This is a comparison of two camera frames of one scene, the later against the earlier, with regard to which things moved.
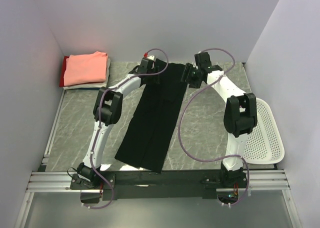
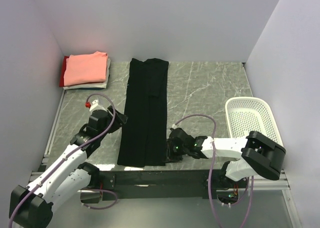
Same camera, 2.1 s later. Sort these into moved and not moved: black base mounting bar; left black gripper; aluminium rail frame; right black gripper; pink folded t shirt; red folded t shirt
Moved: left black gripper; right black gripper
Not moved: aluminium rail frame; red folded t shirt; pink folded t shirt; black base mounting bar
